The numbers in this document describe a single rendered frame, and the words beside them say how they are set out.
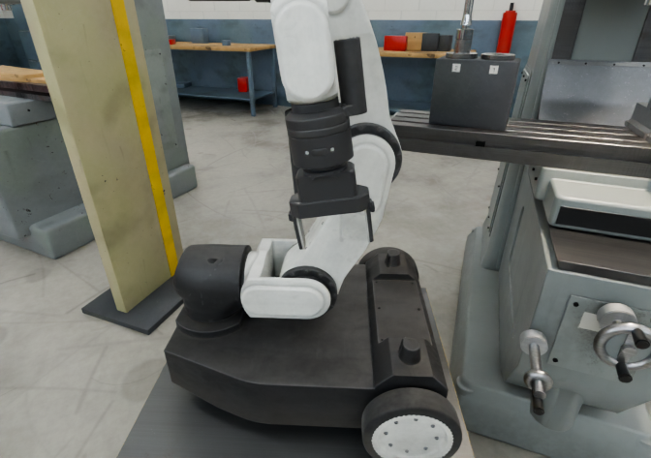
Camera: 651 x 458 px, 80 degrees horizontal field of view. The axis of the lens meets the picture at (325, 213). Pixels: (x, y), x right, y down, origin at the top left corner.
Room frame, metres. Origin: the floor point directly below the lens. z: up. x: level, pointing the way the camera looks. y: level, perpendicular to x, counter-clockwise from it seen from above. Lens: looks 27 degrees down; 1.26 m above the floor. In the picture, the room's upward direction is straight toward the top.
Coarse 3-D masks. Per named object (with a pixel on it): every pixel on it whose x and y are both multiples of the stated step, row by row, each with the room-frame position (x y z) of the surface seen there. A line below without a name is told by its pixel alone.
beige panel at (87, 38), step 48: (48, 0) 1.44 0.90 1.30; (96, 0) 1.61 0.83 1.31; (48, 48) 1.40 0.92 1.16; (96, 48) 1.57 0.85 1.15; (96, 96) 1.52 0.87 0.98; (144, 96) 1.74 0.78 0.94; (96, 144) 1.47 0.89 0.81; (144, 144) 1.68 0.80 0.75; (96, 192) 1.42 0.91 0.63; (144, 192) 1.63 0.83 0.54; (96, 240) 1.41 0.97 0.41; (144, 240) 1.57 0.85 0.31; (144, 288) 1.51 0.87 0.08
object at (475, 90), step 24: (456, 72) 1.17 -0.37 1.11; (480, 72) 1.15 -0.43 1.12; (504, 72) 1.12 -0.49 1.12; (432, 96) 1.20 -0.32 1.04; (456, 96) 1.17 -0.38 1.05; (480, 96) 1.14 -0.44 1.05; (504, 96) 1.11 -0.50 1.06; (432, 120) 1.20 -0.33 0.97; (456, 120) 1.17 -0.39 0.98; (480, 120) 1.14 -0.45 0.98; (504, 120) 1.11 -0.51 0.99
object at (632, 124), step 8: (640, 104) 1.16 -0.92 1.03; (648, 104) 1.10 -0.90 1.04; (640, 112) 1.13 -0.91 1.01; (648, 112) 1.09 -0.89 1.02; (632, 120) 1.16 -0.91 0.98; (640, 120) 1.11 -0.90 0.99; (648, 120) 1.07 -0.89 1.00; (632, 128) 1.12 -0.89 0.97; (640, 128) 1.08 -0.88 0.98; (648, 128) 1.05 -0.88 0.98; (640, 136) 1.05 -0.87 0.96; (648, 136) 1.01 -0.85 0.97
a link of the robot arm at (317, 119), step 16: (336, 48) 0.53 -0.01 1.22; (352, 48) 0.53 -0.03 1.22; (336, 64) 0.54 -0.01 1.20; (352, 64) 0.53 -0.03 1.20; (352, 80) 0.52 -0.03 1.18; (288, 96) 0.51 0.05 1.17; (336, 96) 0.53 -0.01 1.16; (352, 96) 0.52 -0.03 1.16; (304, 112) 0.51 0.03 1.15; (320, 112) 0.50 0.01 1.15; (336, 112) 0.51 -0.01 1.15; (352, 112) 0.52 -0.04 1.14; (288, 128) 0.52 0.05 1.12; (304, 128) 0.50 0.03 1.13; (320, 128) 0.50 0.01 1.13; (336, 128) 0.50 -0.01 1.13
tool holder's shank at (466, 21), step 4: (468, 0) 1.22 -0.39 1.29; (472, 0) 1.22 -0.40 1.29; (464, 4) 1.23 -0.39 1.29; (468, 4) 1.22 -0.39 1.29; (472, 4) 1.22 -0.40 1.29; (464, 8) 1.23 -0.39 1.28; (468, 8) 1.22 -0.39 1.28; (472, 8) 1.22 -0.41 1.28; (464, 12) 1.22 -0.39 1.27; (468, 12) 1.22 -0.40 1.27; (472, 12) 1.22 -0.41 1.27; (464, 16) 1.22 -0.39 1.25; (468, 16) 1.22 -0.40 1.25; (464, 20) 1.22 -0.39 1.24; (468, 20) 1.21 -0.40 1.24; (460, 24) 1.23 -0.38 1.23; (464, 24) 1.22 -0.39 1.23; (468, 24) 1.21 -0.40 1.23; (464, 28) 1.22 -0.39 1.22; (468, 28) 1.22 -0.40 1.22
